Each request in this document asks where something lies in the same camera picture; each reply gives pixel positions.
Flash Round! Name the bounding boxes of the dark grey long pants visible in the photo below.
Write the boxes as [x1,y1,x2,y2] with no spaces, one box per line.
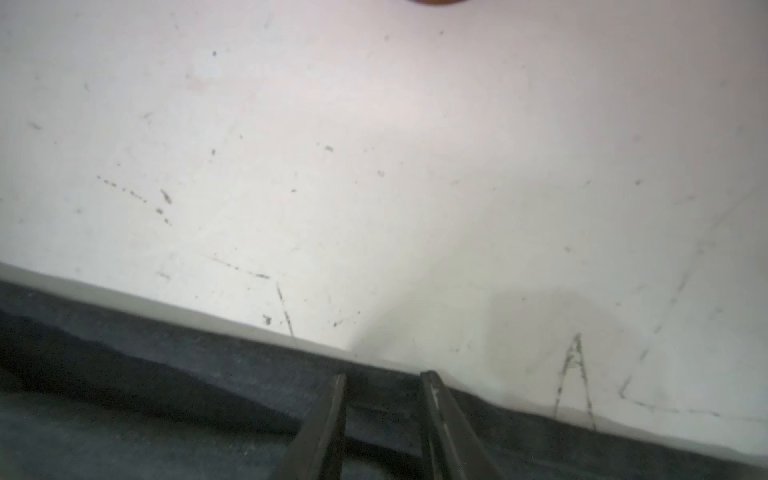
[1,283,766,479]

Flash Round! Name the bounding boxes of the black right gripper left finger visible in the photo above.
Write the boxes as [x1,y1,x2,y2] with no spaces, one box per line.
[270,374,347,480]

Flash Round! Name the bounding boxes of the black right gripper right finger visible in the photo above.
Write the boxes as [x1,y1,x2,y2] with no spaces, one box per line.
[419,371,503,480]

